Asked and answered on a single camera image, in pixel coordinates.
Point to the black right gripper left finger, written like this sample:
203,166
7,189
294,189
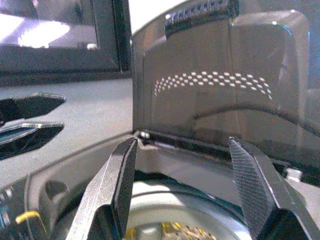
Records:
107,190

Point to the steel washer drum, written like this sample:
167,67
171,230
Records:
155,207

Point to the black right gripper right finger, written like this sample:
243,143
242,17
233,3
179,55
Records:
260,190

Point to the smoked translucent washer lid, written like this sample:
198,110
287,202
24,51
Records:
212,107

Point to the grey top-loading washing machine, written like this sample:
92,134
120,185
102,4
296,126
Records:
95,112

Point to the yellow garment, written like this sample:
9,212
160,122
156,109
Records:
180,231

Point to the dark framed window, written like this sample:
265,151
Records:
75,57

